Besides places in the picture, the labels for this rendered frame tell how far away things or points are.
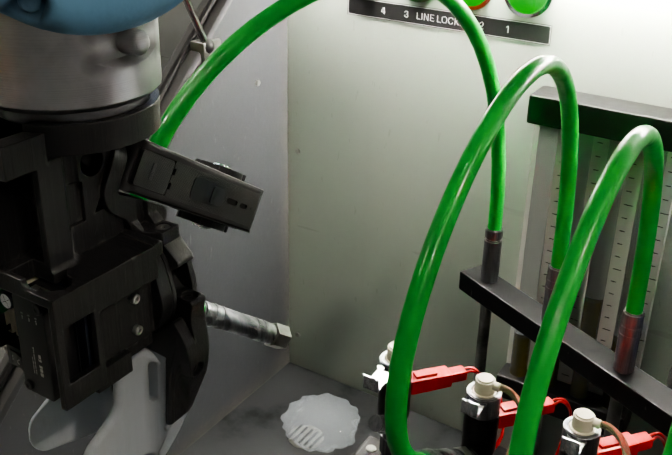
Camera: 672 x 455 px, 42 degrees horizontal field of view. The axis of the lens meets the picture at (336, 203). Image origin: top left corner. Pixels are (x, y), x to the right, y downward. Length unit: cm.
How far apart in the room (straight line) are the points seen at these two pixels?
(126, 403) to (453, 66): 61
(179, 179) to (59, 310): 9
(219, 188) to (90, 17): 23
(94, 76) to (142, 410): 17
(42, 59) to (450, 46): 65
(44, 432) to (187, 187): 14
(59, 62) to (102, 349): 12
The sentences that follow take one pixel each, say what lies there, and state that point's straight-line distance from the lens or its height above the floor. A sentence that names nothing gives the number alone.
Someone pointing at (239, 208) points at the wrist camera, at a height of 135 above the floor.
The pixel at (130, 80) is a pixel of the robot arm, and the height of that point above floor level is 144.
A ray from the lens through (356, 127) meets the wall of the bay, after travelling 102.
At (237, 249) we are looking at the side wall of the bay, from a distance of 105.
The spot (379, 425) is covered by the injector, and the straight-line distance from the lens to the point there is 75.
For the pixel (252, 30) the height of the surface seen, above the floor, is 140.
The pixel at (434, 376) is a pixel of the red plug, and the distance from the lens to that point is 76.
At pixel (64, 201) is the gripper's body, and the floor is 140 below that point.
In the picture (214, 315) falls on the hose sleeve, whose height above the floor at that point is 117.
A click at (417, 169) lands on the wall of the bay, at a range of 99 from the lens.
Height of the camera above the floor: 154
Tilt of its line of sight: 25 degrees down
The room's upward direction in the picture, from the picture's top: 1 degrees clockwise
